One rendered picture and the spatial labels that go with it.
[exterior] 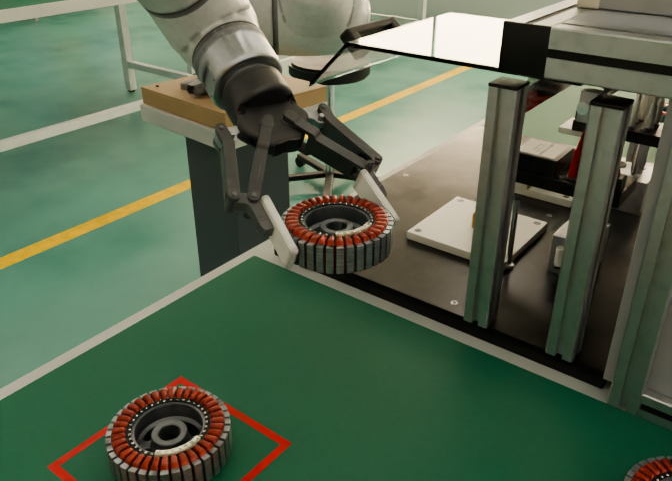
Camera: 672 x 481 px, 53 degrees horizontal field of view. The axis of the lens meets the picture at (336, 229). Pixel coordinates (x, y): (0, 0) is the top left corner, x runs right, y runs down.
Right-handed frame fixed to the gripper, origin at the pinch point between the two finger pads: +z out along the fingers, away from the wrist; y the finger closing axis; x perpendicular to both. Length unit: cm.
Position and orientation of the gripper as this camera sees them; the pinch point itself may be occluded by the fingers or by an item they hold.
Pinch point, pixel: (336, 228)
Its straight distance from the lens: 66.9
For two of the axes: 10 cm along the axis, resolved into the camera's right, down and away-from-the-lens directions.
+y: -8.4, 2.6, -4.8
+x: 2.7, -5.7, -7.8
